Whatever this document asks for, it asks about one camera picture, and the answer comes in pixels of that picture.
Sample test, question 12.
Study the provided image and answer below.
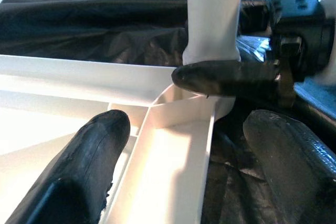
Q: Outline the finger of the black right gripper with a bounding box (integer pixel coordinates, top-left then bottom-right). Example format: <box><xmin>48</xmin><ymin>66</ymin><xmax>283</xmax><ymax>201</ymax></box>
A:
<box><xmin>171</xmin><ymin>60</ymin><xmax>283</xmax><ymax>98</ymax></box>

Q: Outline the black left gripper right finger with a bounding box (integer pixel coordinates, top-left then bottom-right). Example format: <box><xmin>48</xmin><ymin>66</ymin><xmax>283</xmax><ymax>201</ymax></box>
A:
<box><xmin>243</xmin><ymin>110</ymin><xmax>336</xmax><ymax>224</ymax></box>

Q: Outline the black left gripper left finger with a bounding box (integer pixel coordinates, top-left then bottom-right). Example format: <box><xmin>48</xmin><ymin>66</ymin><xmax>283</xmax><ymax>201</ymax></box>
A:
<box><xmin>5</xmin><ymin>111</ymin><xmax>131</xmax><ymax>224</ymax></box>

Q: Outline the white plastic table leg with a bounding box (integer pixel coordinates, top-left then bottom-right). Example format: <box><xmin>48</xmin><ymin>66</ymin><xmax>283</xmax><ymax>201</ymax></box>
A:
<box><xmin>182</xmin><ymin>0</ymin><xmax>244</xmax><ymax>65</ymax></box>

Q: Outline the white plastic table top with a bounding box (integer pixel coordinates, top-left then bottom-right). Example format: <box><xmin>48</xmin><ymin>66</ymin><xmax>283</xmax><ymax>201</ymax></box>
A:
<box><xmin>0</xmin><ymin>55</ymin><xmax>236</xmax><ymax>224</ymax></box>

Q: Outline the black plastic table cover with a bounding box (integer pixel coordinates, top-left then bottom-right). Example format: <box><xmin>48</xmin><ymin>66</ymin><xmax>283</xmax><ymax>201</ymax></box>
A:
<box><xmin>0</xmin><ymin>0</ymin><xmax>336</xmax><ymax>224</ymax></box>

